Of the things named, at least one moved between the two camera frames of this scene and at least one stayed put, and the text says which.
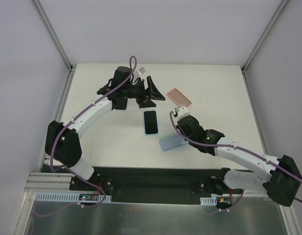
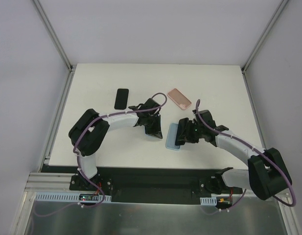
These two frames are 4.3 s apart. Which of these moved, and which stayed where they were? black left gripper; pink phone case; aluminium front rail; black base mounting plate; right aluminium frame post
Moved: black left gripper
Stayed: pink phone case; black base mounting plate; aluminium front rail; right aluminium frame post
